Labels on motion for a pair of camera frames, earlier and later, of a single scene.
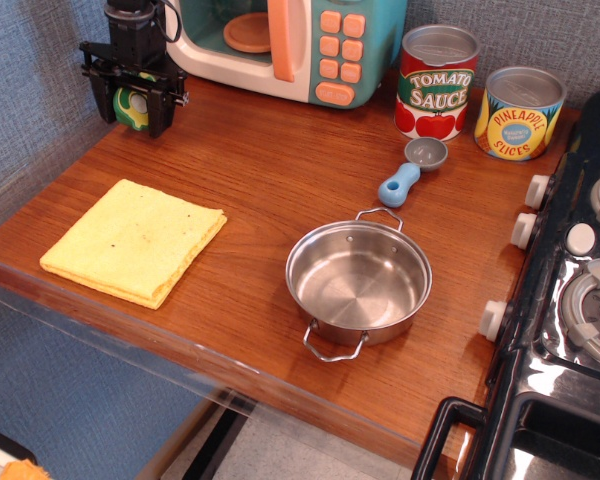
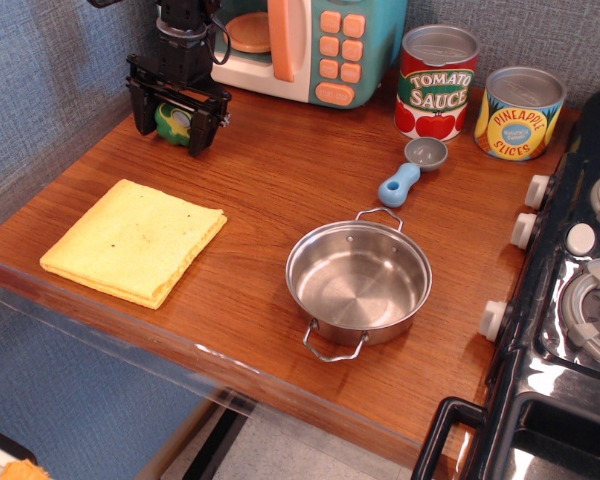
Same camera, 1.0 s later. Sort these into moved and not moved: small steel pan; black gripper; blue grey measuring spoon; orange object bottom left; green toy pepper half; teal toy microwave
Moved: black gripper; green toy pepper half
Not moved: blue grey measuring spoon; small steel pan; teal toy microwave; orange object bottom left
